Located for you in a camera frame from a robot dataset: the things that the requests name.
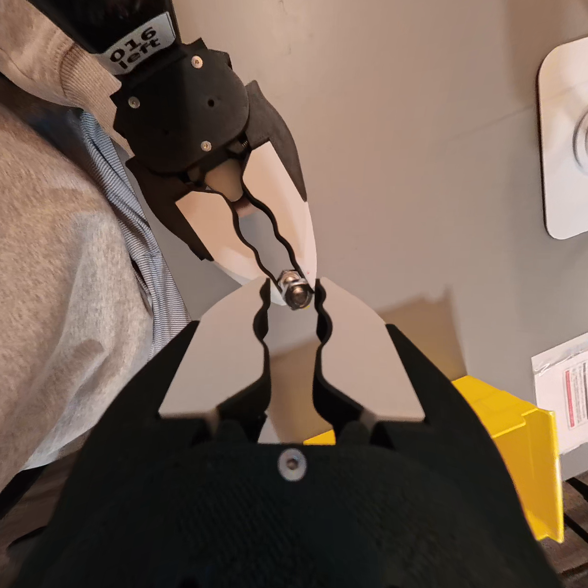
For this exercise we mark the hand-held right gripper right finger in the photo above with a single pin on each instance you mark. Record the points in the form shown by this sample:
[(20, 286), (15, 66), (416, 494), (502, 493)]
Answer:
[(363, 358)]

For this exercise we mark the person's grey sweatshirt torso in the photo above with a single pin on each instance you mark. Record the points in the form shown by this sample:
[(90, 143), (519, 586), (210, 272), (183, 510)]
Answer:
[(59, 298)]

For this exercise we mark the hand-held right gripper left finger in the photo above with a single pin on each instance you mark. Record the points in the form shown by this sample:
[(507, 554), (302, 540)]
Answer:
[(220, 358)]

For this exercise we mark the steel hex bolt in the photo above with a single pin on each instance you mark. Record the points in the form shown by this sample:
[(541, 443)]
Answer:
[(285, 277)]

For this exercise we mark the white monitor stand base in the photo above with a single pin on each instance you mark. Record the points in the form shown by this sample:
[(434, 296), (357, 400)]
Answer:
[(558, 160)]

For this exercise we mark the person's left forearm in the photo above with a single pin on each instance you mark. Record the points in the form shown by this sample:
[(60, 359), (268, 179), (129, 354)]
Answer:
[(27, 41)]

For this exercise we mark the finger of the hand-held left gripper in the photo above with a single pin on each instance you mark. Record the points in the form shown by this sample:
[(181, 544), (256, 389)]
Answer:
[(211, 229), (289, 206)]

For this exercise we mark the yellow plastic bin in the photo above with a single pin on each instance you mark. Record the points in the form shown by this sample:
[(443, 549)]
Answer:
[(519, 436)]

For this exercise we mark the laminated instruction sheet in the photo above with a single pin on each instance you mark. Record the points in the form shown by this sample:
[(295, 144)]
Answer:
[(556, 395)]

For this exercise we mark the person's left hand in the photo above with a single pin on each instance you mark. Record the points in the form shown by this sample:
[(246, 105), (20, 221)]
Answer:
[(246, 210)]

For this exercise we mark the grey desk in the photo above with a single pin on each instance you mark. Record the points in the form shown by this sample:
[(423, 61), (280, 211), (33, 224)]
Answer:
[(413, 138)]

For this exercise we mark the striped shirt hem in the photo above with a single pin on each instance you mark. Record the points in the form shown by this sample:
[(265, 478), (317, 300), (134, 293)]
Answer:
[(128, 216)]

